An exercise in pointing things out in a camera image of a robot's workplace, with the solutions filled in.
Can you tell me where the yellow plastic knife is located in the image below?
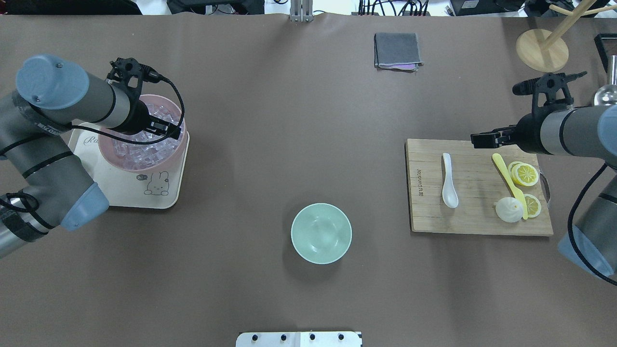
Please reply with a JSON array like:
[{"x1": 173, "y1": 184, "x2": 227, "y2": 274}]
[{"x1": 492, "y1": 152, "x2": 529, "y2": 220}]

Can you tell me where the lemon slice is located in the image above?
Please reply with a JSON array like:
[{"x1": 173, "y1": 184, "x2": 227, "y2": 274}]
[
  {"x1": 523, "y1": 193, "x2": 542, "y2": 219},
  {"x1": 508, "y1": 161, "x2": 539, "y2": 187}
]

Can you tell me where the lower lemon slice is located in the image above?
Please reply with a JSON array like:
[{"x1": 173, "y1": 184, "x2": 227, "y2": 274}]
[{"x1": 523, "y1": 193, "x2": 542, "y2": 219}]

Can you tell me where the grey folded cloth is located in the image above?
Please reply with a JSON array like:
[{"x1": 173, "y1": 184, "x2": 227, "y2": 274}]
[{"x1": 373, "y1": 32, "x2": 425, "y2": 72}]

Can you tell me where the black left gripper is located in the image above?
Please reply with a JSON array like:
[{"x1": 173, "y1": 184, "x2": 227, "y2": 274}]
[{"x1": 126, "y1": 99, "x2": 183, "y2": 140}]

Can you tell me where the wooden mug tree stand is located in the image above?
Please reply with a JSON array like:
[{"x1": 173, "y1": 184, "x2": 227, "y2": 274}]
[{"x1": 515, "y1": 0, "x2": 617, "y2": 73}]

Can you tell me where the pink bowl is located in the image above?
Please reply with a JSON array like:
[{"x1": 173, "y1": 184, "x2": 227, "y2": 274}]
[{"x1": 98, "y1": 94, "x2": 188, "y2": 172}]

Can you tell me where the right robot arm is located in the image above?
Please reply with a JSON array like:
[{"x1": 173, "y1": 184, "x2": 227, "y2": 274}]
[{"x1": 470, "y1": 106, "x2": 617, "y2": 284}]

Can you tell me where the metal ice scoop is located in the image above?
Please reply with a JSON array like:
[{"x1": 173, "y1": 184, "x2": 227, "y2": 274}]
[{"x1": 593, "y1": 55, "x2": 617, "y2": 106}]

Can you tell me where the white ceramic spoon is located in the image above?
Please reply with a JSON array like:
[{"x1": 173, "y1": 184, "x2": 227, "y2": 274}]
[{"x1": 442, "y1": 152, "x2": 460, "y2": 209}]

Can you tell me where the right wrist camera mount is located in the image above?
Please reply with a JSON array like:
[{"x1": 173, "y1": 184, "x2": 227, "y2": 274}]
[{"x1": 512, "y1": 71, "x2": 588, "y2": 119}]

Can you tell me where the mint green bowl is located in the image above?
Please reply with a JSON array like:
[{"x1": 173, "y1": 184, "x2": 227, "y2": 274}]
[{"x1": 290, "y1": 203, "x2": 353, "y2": 265}]

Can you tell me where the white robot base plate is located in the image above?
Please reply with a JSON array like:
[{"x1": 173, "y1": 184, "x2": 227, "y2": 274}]
[{"x1": 235, "y1": 330, "x2": 363, "y2": 347}]

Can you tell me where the clear ice cubes pile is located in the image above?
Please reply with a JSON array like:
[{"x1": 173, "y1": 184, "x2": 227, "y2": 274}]
[{"x1": 109, "y1": 130, "x2": 185, "y2": 171}]

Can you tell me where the cream rabbit tray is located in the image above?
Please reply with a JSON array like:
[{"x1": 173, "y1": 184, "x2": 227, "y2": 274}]
[{"x1": 68, "y1": 130, "x2": 190, "y2": 209}]

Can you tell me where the upper lemon slice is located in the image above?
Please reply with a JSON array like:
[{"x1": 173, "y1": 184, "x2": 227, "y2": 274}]
[{"x1": 508, "y1": 161, "x2": 539, "y2": 187}]

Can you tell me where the bamboo cutting board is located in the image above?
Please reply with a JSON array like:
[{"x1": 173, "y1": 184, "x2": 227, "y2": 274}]
[{"x1": 405, "y1": 139, "x2": 553, "y2": 236}]

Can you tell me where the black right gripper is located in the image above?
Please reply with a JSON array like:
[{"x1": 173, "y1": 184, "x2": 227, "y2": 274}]
[{"x1": 470, "y1": 114, "x2": 543, "y2": 154}]

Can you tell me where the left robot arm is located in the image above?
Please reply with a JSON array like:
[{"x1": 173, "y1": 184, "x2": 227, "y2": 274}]
[{"x1": 0, "y1": 53, "x2": 186, "y2": 257}]

